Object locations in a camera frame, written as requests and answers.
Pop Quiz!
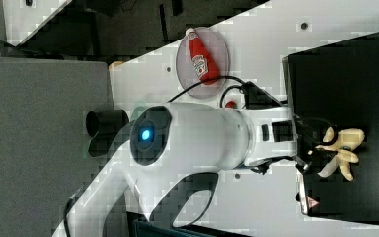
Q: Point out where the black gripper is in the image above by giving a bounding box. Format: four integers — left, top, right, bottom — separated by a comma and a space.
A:
295, 117, 338, 174

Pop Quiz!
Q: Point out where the yellow plush peeled banana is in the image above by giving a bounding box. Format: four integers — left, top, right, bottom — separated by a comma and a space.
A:
308, 127, 365, 181

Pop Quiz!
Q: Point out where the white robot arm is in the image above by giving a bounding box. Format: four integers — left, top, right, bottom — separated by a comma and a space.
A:
51, 103, 317, 237

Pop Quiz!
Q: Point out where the silver black toaster oven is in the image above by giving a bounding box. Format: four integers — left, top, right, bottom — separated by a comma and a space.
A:
283, 32, 379, 225

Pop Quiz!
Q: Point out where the dark red plush strawberry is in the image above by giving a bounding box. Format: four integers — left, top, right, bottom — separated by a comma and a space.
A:
225, 101, 237, 109

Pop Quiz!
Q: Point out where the red plush ketchup bottle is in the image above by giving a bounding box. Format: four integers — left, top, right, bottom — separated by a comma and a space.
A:
186, 28, 220, 85

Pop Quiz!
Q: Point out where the grey round plate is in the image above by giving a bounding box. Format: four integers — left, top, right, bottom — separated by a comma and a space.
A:
176, 27, 230, 99

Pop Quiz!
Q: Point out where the green plastic cup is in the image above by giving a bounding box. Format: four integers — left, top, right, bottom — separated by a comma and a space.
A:
130, 106, 147, 121

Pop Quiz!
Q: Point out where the black cylinder object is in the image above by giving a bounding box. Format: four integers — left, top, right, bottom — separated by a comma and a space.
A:
86, 110, 129, 138

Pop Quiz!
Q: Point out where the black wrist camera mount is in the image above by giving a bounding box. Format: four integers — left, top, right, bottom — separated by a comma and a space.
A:
241, 82, 283, 110

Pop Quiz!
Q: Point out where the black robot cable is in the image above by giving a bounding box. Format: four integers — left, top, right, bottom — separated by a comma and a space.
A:
166, 75, 290, 110

